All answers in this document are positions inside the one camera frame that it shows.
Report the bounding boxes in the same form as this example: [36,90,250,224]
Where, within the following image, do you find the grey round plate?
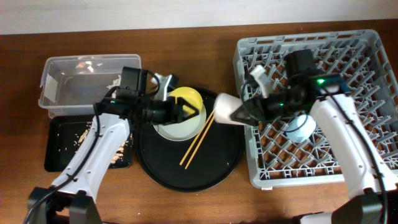
[154,105,207,141]

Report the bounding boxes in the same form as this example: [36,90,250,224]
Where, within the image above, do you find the clear plastic waste bin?
[38,54,141,118]

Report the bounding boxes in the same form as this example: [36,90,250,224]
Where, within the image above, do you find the pink plastic cup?
[213,93,244,125]

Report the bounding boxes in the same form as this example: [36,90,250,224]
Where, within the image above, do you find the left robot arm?
[24,67,203,223]

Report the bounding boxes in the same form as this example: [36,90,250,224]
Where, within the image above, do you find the wooden chopstick right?
[184,113,216,170]

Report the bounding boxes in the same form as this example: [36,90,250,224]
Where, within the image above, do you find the food scraps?
[54,121,132,170]

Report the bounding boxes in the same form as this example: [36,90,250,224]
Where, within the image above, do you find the wooden chopstick left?
[178,109,216,166]

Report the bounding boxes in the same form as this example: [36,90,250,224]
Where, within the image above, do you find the white tissue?
[107,75,121,90]

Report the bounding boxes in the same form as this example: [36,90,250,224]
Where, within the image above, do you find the blue plastic cup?
[285,114,317,143]

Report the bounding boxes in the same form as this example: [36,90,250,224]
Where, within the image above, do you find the yellow bowl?
[168,86,203,114]

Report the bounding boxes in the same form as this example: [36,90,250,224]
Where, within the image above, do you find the round black serving tray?
[134,86,245,193]

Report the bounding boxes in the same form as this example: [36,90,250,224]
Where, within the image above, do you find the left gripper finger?
[174,111,199,123]
[169,96,199,112]

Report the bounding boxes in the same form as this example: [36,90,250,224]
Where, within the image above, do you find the grey dishwasher rack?
[233,29,397,190]

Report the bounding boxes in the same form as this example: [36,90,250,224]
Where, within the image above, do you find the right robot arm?
[230,50,397,223]

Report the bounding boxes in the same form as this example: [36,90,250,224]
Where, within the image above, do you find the black rectangular tray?
[44,115,133,172]

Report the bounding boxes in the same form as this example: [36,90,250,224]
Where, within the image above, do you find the wooden chopstick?
[184,113,216,170]
[178,109,216,166]

